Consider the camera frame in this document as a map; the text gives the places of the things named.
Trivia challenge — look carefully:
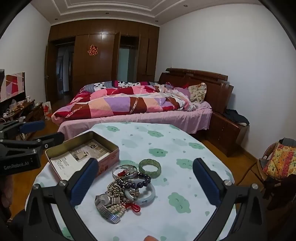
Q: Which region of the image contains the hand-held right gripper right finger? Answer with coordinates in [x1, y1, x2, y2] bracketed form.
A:
[192, 158, 269, 241]

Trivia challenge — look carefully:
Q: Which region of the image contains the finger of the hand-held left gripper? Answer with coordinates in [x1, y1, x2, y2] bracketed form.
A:
[0, 132, 65, 160]
[0, 120, 46, 139]

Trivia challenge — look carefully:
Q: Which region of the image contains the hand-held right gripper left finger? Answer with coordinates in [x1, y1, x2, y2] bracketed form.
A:
[23, 158, 100, 241]

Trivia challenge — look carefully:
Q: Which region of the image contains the silver wristwatch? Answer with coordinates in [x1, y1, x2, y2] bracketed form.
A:
[94, 193, 121, 224]

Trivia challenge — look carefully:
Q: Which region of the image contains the silver bead necklace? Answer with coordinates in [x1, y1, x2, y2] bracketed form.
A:
[107, 178, 126, 197]

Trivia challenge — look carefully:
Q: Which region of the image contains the silver bangle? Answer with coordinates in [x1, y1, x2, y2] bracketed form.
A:
[112, 164, 139, 179]

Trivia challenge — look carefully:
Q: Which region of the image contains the pink metal tin box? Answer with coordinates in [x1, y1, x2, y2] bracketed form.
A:
[45, 131, 120, 181]

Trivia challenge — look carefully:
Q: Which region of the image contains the clear bead bracelet red charm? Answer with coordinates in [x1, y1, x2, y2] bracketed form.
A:
[117, 168, 136, 178]

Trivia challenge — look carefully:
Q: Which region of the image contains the dark purple bead bracelet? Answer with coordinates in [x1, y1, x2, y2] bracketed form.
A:
[117, 173, 152, 189]

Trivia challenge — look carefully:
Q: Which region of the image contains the pale jade bangle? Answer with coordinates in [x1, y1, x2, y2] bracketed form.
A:
[124, 183, 156, 205]

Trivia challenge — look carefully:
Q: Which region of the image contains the red knot charm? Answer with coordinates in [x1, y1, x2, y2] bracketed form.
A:
[125, 203, 141, 213]

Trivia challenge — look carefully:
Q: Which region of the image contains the green stone bracelet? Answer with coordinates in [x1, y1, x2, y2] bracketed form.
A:
[138, 159, 161, 174]

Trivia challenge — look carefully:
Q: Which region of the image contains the wooden television cabinet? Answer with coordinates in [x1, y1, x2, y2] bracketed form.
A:
[0, 100, 47, 141]

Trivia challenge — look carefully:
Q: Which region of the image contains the white red gift bag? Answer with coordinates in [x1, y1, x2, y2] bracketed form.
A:
[43, 101, 52, 120]

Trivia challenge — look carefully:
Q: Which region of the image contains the television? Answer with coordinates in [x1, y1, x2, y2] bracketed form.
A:
[0, 69, 25, 102]

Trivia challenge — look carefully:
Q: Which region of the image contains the wooden nightstand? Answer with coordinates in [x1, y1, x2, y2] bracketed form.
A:
[208, 111, 250, 157]

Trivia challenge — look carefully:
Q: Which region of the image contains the wicker chair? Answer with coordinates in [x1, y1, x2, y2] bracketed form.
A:
[240, 138, 296, 210]

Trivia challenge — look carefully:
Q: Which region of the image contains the dark clothes pile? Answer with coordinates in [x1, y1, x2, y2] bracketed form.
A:
[223, 108, 250, 127]

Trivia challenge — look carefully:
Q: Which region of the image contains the patchwork quilt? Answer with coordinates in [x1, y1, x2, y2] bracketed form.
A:
[51, 80, 201, 120]

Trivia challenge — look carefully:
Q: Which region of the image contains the colourful patterned cushion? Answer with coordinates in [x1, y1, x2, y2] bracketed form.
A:
[262, 142, 296, 181]

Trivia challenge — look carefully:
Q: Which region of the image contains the wooden wardrobe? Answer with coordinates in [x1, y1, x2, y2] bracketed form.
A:
[45, 19, 160, 102]

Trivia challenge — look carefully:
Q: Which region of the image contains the wooden bed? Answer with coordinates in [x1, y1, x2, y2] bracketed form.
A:
[51, 68, 234, 139]

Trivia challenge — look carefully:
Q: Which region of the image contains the floral pillow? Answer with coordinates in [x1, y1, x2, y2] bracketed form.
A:
[188, 83, 207, 103]

